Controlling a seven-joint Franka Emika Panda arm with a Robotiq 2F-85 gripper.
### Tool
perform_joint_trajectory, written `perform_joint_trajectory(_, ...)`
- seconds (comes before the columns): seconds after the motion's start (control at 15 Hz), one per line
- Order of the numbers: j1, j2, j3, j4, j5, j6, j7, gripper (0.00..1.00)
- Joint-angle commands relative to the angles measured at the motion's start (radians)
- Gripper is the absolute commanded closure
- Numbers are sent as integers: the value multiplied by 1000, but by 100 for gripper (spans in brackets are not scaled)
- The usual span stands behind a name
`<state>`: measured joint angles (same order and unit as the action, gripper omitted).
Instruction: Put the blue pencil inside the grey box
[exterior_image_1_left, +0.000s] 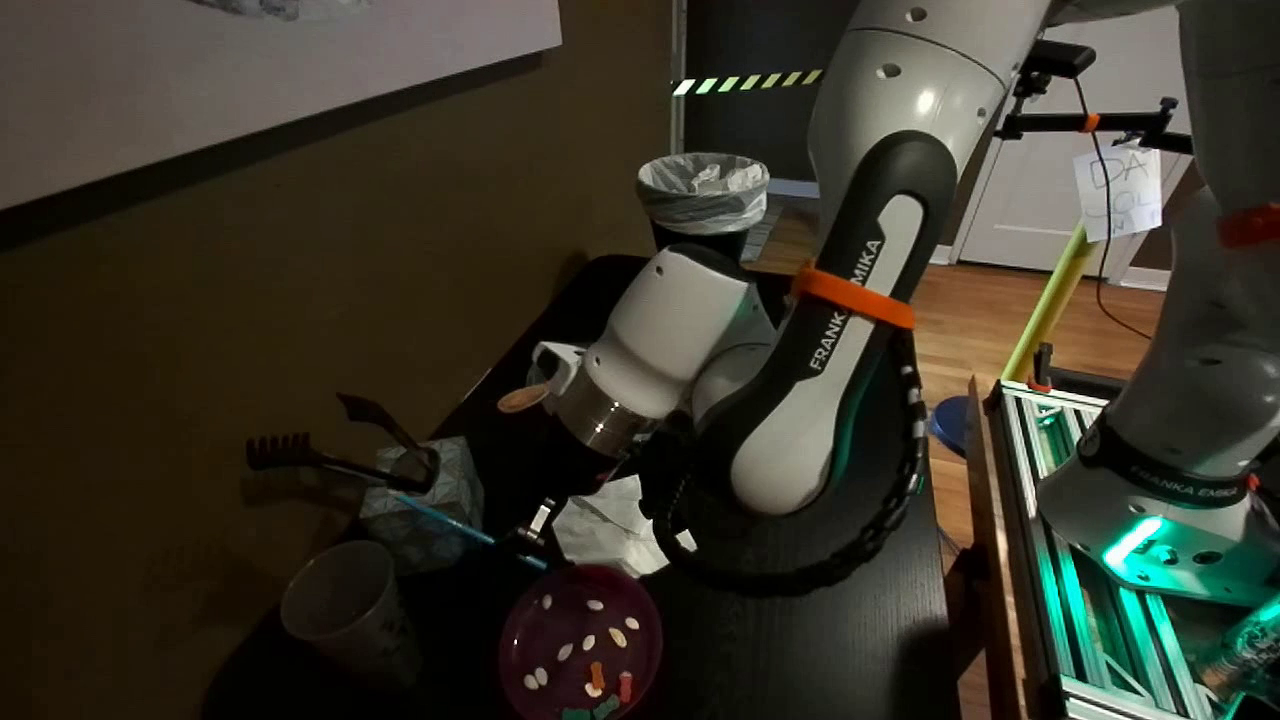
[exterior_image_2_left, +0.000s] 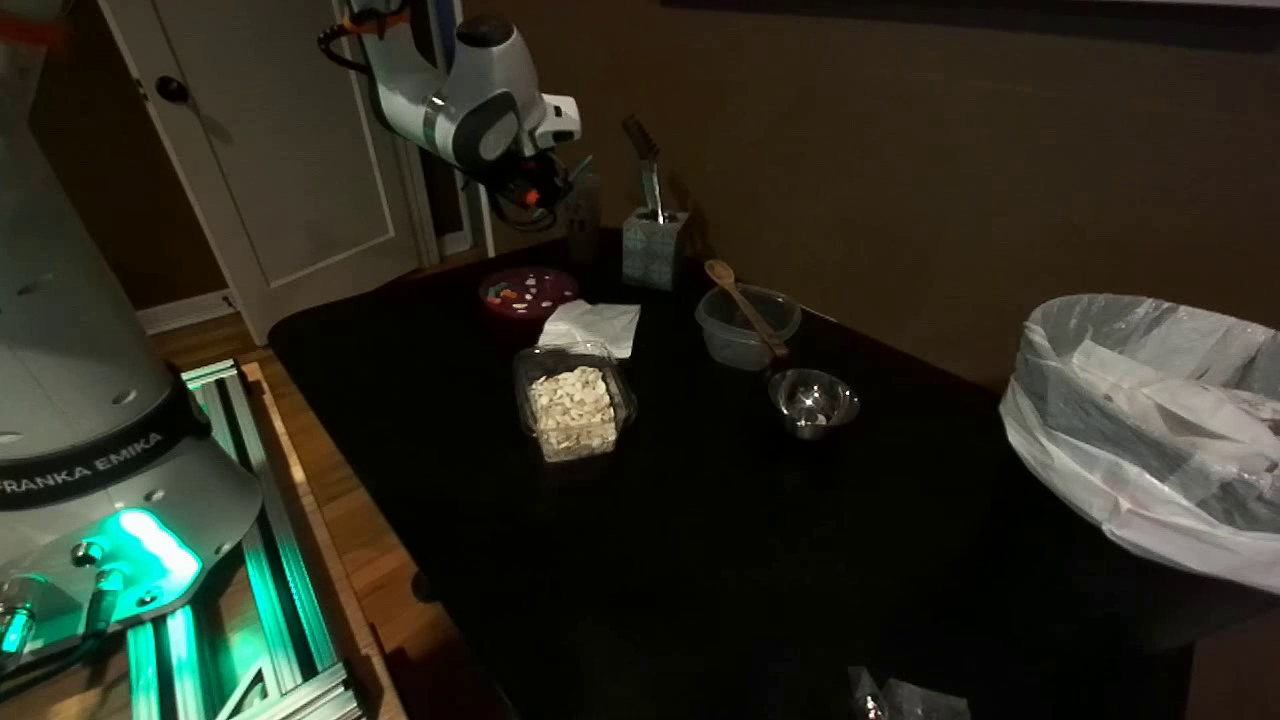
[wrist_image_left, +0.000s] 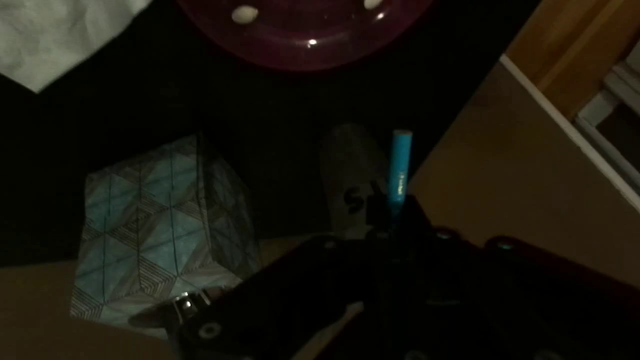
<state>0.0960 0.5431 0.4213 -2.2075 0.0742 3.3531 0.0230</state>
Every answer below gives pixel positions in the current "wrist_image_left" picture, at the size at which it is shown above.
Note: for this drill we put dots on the wooden side board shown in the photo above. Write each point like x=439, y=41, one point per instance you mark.
x=573, y=41

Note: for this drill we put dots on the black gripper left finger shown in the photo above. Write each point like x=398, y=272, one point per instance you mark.
x=350, y=173

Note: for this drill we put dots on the white bean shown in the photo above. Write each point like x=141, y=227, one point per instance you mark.
x=372, y=2
x=245, y=12

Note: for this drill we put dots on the white paper napkin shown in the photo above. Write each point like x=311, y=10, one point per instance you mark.
x=53, y=32

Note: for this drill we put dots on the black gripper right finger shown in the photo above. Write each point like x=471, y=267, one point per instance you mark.
x=412, y=217

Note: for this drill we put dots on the grey patterned box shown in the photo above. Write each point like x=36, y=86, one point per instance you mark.
x=160, y=233

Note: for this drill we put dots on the aluminium profile frame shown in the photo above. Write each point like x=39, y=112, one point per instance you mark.
x=613, y=120

